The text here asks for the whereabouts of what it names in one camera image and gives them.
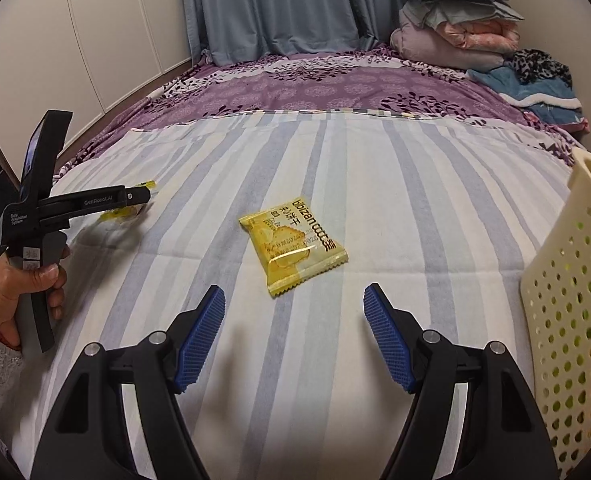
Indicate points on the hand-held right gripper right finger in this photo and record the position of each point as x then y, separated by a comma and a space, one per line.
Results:
388, 340

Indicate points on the white wardrobe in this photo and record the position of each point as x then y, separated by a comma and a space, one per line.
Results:
100, 35

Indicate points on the mauve quilt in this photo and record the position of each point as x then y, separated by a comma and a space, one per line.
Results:
425, 47

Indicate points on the person's left hand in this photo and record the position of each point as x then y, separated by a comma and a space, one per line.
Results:
35, 282

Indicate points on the blue fleece garment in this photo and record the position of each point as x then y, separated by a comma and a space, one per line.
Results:
525, 95

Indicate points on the purple floral bedsheet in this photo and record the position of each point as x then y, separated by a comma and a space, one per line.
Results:
300, 85

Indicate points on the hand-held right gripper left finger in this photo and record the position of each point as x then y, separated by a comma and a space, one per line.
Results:
200, 340

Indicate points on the yellow biscuit packet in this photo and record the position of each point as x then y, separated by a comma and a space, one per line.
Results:
295, 245
120, 212

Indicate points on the leopard print cloth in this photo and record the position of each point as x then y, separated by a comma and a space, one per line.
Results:
540, 67

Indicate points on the cream perforated plastic basket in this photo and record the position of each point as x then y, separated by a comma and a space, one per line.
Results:
583, 185

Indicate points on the pale grey folded sheet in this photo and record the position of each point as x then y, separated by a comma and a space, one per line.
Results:
425, 15

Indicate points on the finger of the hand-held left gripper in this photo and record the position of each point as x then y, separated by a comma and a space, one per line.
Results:
138, 196

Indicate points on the pink floral quilt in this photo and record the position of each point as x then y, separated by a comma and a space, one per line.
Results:
480, 35

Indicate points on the blue grey curtain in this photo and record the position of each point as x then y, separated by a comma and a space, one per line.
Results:
275, 10

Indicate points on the striped blue white blanket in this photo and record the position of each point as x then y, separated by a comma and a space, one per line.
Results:
375, 185

